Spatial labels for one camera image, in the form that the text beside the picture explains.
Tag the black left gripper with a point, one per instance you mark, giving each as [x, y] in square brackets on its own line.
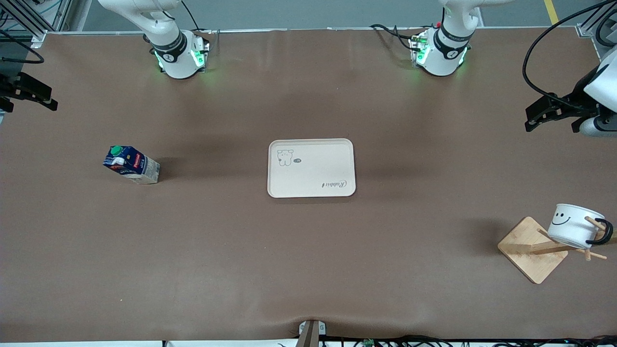
[576, 98]

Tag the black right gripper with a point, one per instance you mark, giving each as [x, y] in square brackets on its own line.
[10, 86]

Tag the blue milk carton green cap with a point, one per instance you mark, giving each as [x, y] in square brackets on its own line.
[137, 168]

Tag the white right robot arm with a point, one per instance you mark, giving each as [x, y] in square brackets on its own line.
[176, 62]

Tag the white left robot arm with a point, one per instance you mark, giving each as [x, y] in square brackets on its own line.
[441, 62]

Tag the cream rectangular tray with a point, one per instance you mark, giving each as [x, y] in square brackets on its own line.
[313, 173]

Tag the wooden mug tree stand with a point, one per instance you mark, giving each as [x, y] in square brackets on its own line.
[530, 255]

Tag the brown table mat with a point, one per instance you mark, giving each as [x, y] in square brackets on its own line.
[308, 260]

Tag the small green connector board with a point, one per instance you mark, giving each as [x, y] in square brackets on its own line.
[368, 342]

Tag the aluminium frame corner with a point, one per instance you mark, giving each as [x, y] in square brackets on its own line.
[37, 38]
[585, 30]

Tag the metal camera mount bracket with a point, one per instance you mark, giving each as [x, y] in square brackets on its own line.
[311, 335]

